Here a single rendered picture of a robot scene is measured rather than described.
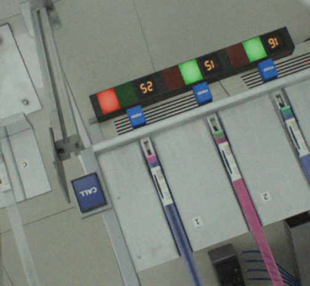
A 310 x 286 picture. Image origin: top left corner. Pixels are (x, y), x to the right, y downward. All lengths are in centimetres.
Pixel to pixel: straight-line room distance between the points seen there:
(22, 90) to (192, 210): 85
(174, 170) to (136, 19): 77
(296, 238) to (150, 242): 41
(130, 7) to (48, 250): 78
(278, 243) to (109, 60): 68
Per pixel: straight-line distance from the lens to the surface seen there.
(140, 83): 111
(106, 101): 110
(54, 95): 130
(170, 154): 106
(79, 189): 102
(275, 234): 140
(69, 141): 115
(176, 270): 138
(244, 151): 107
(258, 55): 113
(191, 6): 179
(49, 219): 203
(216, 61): 112
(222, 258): 135
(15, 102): 181
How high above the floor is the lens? 162
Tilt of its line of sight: 58 degrees down
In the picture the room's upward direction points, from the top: 156 degrees clockwise
